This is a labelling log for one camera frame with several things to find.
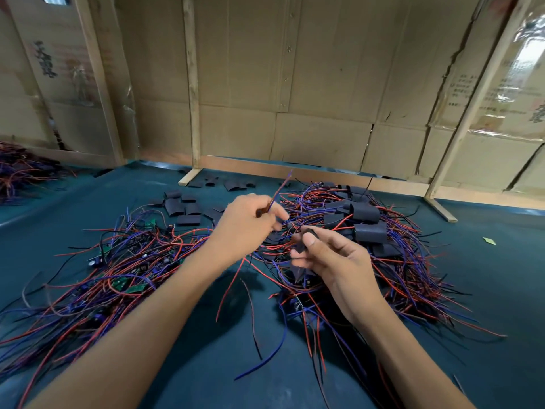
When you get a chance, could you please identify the pile of unsleeved wired boards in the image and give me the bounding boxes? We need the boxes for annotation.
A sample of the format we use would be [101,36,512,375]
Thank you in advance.
[0,204,291,409]

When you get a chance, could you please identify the pile of sleeved wired boards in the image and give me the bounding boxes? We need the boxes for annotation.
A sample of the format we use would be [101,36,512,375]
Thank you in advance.
[242,178,508,397]

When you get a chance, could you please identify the pile of black sleeve pieces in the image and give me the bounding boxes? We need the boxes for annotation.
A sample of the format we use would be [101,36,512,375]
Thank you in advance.
[153,173,257,227]

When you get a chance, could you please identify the person's left hand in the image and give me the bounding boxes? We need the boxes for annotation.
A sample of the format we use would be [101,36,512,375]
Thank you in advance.
[204,193,291,268]

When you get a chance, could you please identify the wide wooden post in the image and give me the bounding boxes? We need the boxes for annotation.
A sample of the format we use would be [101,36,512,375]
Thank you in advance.
[72,0,127,167]

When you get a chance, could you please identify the person's left forearm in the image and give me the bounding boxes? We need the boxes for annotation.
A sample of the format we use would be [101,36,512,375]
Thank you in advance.
[26,251,231,409]

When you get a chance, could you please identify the wire pile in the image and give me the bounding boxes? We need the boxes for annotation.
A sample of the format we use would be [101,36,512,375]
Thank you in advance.
[0,142,73,203]

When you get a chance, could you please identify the person's right forearm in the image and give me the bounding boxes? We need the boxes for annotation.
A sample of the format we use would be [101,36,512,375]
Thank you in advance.
[353,298,473,409]

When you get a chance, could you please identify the pale slanted wooden post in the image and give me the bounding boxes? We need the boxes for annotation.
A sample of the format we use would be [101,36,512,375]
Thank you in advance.
[424,0,536,222]

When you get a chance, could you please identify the wooden ledge board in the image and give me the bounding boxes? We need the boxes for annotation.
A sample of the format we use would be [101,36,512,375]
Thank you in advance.
[140,149,545,211]

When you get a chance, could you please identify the clear plastic sheet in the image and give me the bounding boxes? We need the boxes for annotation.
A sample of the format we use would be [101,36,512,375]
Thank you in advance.
[498,16,545,137]

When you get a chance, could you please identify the thin wooden post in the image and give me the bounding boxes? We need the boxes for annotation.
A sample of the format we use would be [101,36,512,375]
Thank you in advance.
[181,0,204,186]

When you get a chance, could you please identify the person's right hand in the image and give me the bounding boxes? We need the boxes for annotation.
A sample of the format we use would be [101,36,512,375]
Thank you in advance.
[290,226,386,324]

